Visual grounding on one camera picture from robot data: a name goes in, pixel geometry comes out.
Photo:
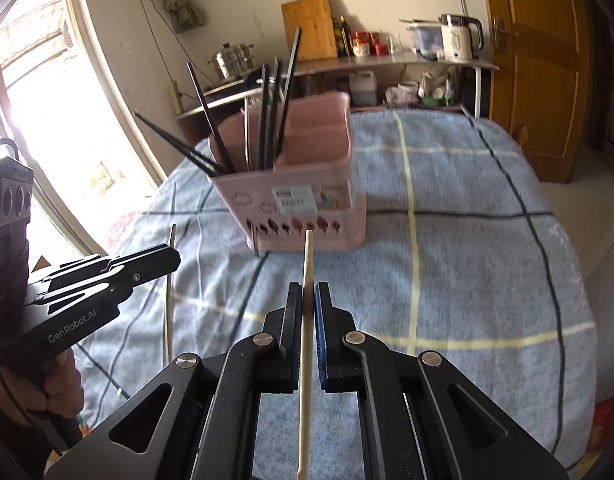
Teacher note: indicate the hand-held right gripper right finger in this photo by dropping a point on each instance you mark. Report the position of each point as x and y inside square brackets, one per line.
[321, 335]

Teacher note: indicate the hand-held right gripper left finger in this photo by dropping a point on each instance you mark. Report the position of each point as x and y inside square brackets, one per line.
[287, 330]

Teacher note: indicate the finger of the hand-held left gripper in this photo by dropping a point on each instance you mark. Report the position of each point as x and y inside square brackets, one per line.
[147, 257]
[132, 282]

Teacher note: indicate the bamboo chopstick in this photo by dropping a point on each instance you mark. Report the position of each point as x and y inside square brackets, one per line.
[168, 300]
[307, 270]

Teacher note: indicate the silver metal chopstick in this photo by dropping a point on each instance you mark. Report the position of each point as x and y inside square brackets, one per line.
[246, 130]

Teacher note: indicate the pink plastic chopstick basket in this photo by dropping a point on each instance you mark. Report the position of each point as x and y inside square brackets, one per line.
[332, 170]

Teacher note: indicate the bunch of black chopsticks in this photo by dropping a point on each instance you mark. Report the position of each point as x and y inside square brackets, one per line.
[289, 90]

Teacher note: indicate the person's left hand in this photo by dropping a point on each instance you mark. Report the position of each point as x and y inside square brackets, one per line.
[62, 385]

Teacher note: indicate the large bright window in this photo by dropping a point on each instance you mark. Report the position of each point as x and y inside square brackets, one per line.
[62, 125]

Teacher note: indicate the blue plaid blanket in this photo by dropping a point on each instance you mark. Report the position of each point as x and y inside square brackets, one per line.
[462, 260]

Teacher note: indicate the black gas stove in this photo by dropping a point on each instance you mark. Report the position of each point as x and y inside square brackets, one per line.
[222, 87]

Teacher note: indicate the stainless steel steamer pot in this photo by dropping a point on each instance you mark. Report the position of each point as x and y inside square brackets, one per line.
[232, 61]

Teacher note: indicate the translucent plastic jug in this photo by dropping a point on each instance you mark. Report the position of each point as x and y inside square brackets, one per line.
[363, 88]

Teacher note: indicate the white plastic bag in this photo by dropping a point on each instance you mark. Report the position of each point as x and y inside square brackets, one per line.
[402, 93]

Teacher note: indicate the green plastic bag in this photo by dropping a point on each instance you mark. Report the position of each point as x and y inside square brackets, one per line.
[438, 91]

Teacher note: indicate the metal-edged kitchen table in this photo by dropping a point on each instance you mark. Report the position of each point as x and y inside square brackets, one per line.
[347, 63]

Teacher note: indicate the wooden cutting board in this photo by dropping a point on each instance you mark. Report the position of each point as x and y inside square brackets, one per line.
[309, 27]

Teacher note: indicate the red lidded jar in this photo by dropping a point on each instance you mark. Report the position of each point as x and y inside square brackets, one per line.
[377, 45]
[359, 43]

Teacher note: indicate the dark oil bottle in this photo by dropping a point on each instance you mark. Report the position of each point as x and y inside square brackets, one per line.
[343, 36]

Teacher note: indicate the clear glass cup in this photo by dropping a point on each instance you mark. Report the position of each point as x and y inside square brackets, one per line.
[394, 43]

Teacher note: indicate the clear lidded plastic container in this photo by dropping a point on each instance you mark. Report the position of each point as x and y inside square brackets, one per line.
[426, 40]

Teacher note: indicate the electric kettle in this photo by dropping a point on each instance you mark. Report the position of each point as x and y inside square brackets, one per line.
[459, 37]

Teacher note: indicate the brown wooden door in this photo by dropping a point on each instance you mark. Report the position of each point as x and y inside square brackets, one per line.
[537, 60]

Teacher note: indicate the wall power strip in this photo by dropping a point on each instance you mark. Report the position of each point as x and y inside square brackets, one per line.
[175, 97]

